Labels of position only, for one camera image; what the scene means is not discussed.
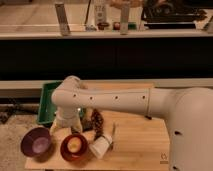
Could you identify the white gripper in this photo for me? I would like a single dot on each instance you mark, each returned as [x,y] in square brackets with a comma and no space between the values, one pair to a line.
[60,123]

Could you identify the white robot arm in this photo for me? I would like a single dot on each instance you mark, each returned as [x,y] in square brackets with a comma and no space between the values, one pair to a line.
[187,113]

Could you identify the red bowl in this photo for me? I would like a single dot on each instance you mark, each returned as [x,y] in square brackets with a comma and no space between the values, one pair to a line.
[69,156]

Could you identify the purple bowl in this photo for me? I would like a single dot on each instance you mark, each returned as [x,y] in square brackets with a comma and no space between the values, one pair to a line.
[36,142]

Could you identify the green plastic tray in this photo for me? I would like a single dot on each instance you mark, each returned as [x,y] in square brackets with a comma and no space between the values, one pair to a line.
[48,110]

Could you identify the brown braided object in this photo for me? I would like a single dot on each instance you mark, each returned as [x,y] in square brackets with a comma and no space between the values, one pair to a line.
[97,123]

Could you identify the white cup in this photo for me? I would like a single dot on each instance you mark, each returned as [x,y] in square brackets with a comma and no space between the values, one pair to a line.
[100,146]

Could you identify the black machine on shelf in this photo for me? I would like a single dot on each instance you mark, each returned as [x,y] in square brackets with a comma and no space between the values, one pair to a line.
[170,14]

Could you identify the left metal post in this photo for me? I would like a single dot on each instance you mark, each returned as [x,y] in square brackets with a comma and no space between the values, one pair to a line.
[62,19]

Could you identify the metal post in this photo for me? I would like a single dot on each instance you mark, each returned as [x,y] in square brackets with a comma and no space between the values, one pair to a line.
[125,9]
[62,19]

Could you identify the right metal post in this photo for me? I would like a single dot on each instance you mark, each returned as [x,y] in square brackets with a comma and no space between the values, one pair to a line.
[125,9]

